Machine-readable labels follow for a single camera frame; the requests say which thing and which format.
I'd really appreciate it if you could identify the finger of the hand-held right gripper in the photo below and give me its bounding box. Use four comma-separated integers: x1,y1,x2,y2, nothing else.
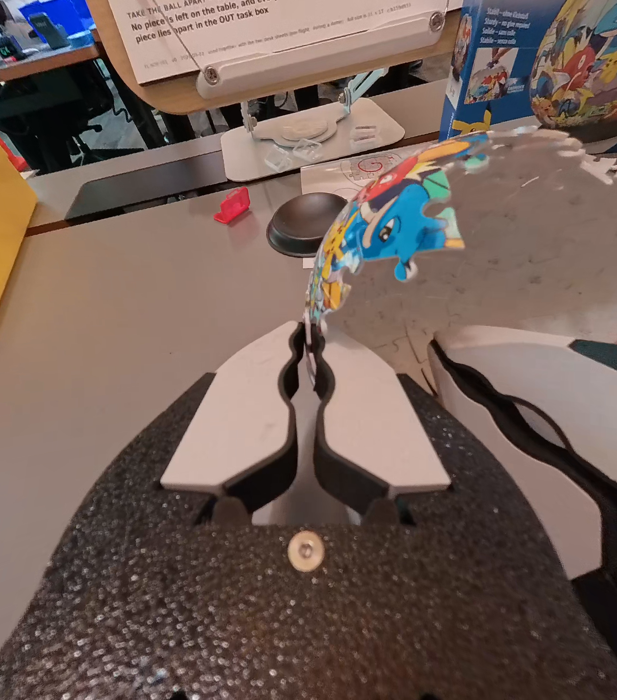
435,326,617,492
428,338,617,582

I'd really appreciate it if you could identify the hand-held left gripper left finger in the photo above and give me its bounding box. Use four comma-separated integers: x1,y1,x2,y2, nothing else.
160,321,306,513

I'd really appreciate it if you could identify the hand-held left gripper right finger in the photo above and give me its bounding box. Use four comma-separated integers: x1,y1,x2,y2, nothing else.
310,328,454,516

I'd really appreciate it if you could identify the partly built puzzle ball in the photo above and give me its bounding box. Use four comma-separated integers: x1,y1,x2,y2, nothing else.
303,127,617,394

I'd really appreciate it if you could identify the black round ball stand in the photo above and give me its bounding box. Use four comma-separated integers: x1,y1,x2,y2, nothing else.
266,192,350,258

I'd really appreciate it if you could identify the blue puzzle box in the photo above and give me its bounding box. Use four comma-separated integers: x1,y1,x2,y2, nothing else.
440,0,617,155

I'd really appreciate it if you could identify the small red plastic block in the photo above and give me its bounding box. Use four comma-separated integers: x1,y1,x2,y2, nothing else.
213,187,251,224

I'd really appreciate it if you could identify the white folded instruction leaflet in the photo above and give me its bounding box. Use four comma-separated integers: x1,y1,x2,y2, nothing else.
300,145,441,269

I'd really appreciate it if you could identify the round white disc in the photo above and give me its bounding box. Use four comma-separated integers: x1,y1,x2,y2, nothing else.
280,117,331,142

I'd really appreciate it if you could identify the white plastic tray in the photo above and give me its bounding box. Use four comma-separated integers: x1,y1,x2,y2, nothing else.
221,98,406,183

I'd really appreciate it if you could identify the wooden instruction board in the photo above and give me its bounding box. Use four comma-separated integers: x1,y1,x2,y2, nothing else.
85,0,462,116

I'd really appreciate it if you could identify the printed instruction sheet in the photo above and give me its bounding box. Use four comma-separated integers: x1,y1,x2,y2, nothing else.
107,0,449,85

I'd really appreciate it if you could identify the wooden background desk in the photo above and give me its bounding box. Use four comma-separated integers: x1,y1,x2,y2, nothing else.
0,43,102,95

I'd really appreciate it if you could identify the blue storage bin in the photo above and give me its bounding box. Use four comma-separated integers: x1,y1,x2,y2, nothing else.
19,0,96,47

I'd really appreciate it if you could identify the black desk cable flap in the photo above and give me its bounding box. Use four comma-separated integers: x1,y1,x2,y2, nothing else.
64,159,230,221

